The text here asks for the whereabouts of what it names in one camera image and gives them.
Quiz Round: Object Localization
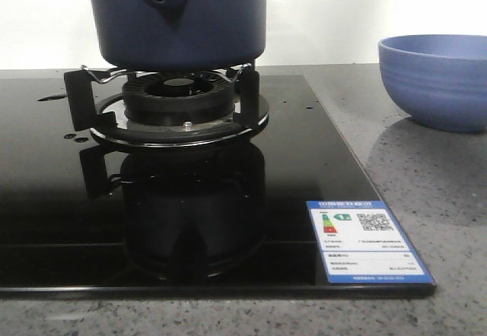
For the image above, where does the dark blue cooking pot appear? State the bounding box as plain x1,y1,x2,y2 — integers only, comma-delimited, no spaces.
91,0,266,71

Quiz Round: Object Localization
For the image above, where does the blue ceramic bowl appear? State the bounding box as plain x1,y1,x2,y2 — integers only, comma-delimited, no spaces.
377,34,486,132

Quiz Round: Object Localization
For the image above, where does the black pot support grate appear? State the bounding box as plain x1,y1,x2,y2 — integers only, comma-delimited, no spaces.
64,64,269,148

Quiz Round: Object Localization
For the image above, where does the black round gas burner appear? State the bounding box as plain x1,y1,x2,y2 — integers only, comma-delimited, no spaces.
123,74,234,125

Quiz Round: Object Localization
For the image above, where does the blue white energy label sticker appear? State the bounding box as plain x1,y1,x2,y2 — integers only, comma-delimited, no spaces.
307,201,434,284

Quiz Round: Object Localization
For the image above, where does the black glass gas cooktop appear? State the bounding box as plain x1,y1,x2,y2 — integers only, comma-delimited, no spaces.
1,75,436,299

